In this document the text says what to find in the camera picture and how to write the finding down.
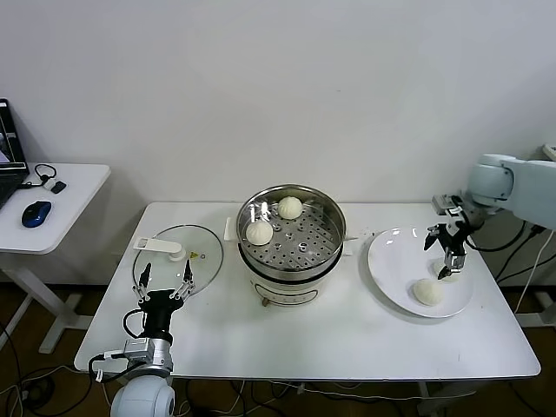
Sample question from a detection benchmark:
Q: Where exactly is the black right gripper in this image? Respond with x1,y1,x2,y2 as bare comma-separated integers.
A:
423,216,473,281

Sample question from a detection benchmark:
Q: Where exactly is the glass lid white handle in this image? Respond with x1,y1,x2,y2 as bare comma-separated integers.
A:
132,223,225,304

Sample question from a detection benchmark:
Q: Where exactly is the black left camera cable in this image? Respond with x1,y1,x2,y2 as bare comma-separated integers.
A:
89,352,127,383

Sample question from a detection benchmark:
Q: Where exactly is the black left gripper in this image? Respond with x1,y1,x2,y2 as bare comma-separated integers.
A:
132,259,195,338

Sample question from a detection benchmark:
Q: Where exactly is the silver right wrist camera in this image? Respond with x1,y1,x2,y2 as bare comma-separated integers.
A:
432,194,460,216

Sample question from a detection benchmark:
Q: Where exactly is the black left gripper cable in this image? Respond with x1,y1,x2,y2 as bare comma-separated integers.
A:
122,308,147,339

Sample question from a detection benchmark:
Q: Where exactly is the white side table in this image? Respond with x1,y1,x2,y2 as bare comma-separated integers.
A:
0,162,112,354

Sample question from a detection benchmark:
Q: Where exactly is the white table leg frame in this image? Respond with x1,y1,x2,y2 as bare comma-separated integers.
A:
414,381,479,417

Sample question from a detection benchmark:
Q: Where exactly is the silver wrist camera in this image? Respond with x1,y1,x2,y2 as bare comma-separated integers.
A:
122,338,153,361
432,194,460,216

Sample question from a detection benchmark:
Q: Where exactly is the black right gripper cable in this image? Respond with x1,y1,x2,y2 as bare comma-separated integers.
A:
467,219,529,253

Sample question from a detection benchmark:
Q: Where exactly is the thin black looped cable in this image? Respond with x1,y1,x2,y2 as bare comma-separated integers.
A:
19,162,58,189

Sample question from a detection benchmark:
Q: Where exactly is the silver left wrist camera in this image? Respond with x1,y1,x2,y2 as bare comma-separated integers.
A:
122,338,153,361

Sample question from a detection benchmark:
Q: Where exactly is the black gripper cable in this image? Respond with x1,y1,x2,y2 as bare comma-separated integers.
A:
467,219,529,253
122,308,147,339

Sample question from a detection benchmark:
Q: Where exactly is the black floor cable tangle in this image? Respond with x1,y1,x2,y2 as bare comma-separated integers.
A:
0,321,109,417

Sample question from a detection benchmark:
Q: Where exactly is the white floor cable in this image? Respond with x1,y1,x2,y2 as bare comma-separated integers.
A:
229,381,479,403

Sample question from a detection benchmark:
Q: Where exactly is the white floor stand base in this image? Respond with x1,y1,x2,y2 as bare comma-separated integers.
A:
516,291,556,329

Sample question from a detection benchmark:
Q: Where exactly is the white round plate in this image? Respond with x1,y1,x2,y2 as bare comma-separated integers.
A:
367,226,475,319

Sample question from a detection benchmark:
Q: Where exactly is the white steamed baozi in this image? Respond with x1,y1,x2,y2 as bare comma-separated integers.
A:
432,259,461,283
411,278,445,307
278,195,304,220
245,220,275,247

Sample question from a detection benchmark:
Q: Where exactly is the black hanging cable with plug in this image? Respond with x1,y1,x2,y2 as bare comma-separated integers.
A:
494,225,544,283

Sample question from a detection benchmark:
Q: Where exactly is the blue computer mouse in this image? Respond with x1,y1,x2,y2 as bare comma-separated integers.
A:
21,199,53,228

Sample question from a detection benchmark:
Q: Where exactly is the white electric cooker base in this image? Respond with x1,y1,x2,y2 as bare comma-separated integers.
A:
223,215,362,308

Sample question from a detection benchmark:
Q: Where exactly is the stainless steel steamer basket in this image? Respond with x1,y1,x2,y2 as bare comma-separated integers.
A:
236,184,348,282

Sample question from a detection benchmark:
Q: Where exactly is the white hanging cable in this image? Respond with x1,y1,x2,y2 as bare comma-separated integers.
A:
514,229,556,314

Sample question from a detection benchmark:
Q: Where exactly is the black laptop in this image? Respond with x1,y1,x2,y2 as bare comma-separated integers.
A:
0,97,30,209

